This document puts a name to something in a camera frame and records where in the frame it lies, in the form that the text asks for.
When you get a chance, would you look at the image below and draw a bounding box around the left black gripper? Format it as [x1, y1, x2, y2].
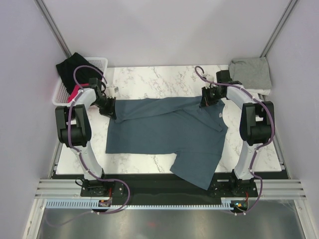
[91, 97, 116, 120]

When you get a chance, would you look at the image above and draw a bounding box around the blue grey t shirt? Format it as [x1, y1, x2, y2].
[106, 97, 228, 190]

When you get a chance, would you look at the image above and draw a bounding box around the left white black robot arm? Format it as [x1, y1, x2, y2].
[55, 78, 116, 196]

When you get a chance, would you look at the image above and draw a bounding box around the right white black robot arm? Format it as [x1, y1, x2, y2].
[195, 66, 275, 196]

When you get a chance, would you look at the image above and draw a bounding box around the pink red t shirt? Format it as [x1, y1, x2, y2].
[67, 85, 83, 103]

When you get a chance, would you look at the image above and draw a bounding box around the white plastic basket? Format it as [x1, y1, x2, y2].
[52, 57, 110, 106]

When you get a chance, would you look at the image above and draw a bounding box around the black t shirt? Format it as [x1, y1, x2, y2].
[56, 52, 103, 94]

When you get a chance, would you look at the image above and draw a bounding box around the folded grey t shirt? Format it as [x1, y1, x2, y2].
[229, 57, 272, 91]

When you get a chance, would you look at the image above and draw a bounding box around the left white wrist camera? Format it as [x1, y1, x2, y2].
[106, 87, 119, 98]

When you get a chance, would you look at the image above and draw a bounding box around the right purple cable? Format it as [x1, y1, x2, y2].
[194, 65, 275, 217]

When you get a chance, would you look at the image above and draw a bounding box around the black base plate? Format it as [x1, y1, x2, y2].
[79, 173, 258, 204]

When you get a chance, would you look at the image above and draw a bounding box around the aluminium rail frame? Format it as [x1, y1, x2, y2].
[35, 179, 306, 199]

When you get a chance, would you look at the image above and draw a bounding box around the white slotted cable duct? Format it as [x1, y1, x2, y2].
[46, 197, 271, 209]

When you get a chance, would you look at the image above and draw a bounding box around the left corner aluminium post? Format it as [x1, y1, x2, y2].
[34, 0, 72, 58]

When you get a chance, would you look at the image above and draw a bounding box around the corner aluminium post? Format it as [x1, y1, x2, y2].
[34, 0, 72, 58]
[260, 0, 300, 58]

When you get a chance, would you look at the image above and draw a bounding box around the right corner aluminium post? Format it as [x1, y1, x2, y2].
[260, 0, 300, 58]

